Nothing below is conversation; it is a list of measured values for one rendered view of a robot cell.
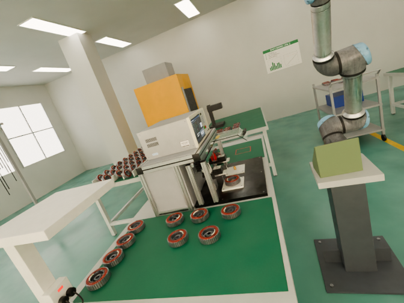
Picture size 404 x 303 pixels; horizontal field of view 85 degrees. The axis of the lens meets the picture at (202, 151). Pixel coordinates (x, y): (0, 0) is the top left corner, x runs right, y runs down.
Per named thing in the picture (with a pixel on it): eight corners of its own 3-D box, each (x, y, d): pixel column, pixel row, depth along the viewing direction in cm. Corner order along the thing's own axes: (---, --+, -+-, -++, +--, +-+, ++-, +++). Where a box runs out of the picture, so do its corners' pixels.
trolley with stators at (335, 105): (356, 126, 397) (348, 69, 371) (389, 142, 303) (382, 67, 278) (320, 134, 414) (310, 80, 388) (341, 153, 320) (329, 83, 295)
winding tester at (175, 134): (210, 131, 184) (202, 107, 179) (199, 147, 144) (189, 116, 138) (168, 142, 195) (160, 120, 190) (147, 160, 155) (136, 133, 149)
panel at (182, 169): (210, 167, 205) (201, 136, 198) (194, 206, 144) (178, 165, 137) (209, 167, 206) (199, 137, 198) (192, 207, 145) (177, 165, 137)
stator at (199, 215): (213, 214, 132) (211, 208, 131) (200, 225, 125) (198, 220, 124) (201, 211, 140) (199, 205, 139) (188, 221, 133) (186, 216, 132)
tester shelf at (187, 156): (216, 132, 194) (215, 127, 193) (201, 160, 132) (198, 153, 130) (172, 144, 207) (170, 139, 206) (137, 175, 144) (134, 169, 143)
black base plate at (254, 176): (262, 158, 192) (261, 156, 191) (267, 195, 132) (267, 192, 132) (211, 169, 205) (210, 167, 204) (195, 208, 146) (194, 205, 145)
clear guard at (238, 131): (247, 132, 186) (245, 125, 185) (247, 140, 164) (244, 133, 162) (210, 142, 195) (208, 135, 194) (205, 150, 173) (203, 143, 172)
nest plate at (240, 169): (244, 165, 184) (244, 163, 183) (244, 172, 170) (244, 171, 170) (227, 169, 188) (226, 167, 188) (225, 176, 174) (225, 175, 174)
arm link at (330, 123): (321, 143, 146) (315, 126, 152) (345, 137, 141) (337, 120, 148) (322, 134, 136) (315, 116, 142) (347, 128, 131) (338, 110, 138)
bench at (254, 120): (269, 140, 483) (261, 106, 464) (280, 176, 311) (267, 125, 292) (221, 151, 514) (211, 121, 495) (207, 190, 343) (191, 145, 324)
